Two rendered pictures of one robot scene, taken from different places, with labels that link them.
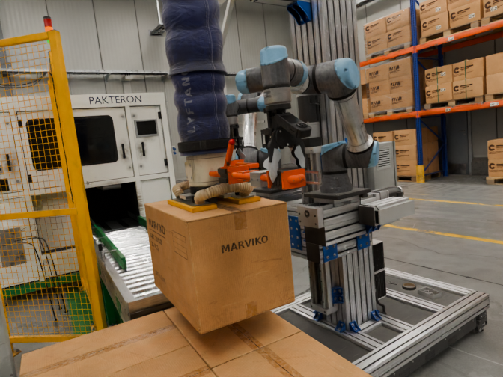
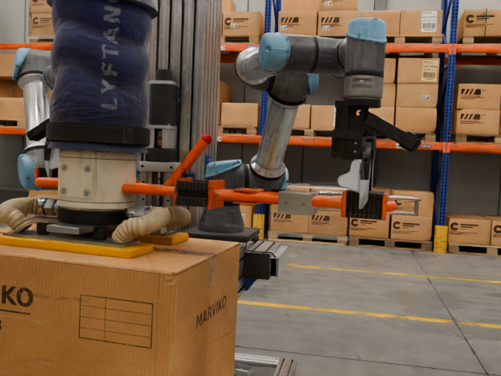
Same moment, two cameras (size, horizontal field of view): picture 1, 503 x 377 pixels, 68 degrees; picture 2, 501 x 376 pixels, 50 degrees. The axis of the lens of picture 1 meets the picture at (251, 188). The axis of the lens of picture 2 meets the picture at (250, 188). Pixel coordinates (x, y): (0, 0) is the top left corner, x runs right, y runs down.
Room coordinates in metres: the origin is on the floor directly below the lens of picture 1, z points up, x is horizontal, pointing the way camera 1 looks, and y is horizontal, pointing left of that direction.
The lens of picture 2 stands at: (0.47, 0.82, 1.29)
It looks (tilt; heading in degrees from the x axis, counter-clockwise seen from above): 3 degrees down; 314
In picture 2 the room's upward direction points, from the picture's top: 2 degrees clockwise
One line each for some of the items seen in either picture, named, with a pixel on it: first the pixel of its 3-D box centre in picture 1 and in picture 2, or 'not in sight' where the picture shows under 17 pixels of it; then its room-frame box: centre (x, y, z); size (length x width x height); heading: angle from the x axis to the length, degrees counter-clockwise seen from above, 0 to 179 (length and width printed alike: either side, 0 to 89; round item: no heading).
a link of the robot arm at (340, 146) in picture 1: (334, 155); (225, 179); (1.76, -0.41, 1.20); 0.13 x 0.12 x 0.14; 57
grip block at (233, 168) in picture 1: (233, 173); (199, 192); (1.35, 0.06, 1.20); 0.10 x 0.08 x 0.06; 117
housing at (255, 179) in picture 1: (263, 178); (297, 202); (1.16, -0.04, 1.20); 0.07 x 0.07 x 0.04; 27
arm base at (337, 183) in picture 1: (335, 180); (221, 215); (1.77, -0.40, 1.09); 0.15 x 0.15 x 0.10
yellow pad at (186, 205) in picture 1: (189, 200); (71, 236); (1.53, 0.26, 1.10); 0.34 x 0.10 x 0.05; 27
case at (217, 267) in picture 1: (212, 248); (86, 329); (1.57, 0.19, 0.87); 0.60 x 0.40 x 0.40; 29
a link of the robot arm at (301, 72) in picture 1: (285, 73); (337, 57); (1.15, -0.14, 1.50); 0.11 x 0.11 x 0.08; 57
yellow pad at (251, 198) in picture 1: (231, 193); (117, 227); (1.62, 0.09, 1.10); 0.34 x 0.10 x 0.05; 27
